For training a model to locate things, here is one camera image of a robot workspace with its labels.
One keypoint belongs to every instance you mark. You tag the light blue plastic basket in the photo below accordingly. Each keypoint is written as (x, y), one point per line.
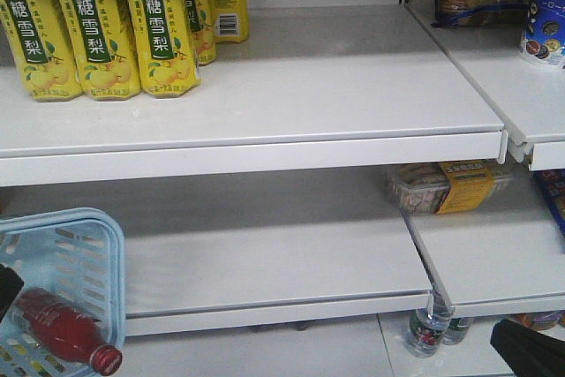
(76, 254)

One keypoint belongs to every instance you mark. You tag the red coke aluminium bottle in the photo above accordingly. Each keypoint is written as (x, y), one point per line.
(66, 331)

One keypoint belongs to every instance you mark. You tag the blue oreo cup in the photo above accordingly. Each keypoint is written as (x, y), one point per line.
(542, 41)

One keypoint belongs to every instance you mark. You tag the clear cookie tray yellow label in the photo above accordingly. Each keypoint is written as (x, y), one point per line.
(432, 188)

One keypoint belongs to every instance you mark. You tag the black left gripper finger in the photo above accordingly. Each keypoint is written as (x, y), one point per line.
(10, 286)

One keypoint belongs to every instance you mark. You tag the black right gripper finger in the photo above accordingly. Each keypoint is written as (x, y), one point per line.
(528, 352)

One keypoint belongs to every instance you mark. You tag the clear water bottle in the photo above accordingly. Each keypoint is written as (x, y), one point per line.
(457, 330)
(427, 326)

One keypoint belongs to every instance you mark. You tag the blue biscuit bag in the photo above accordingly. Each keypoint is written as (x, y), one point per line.
(551, 185)

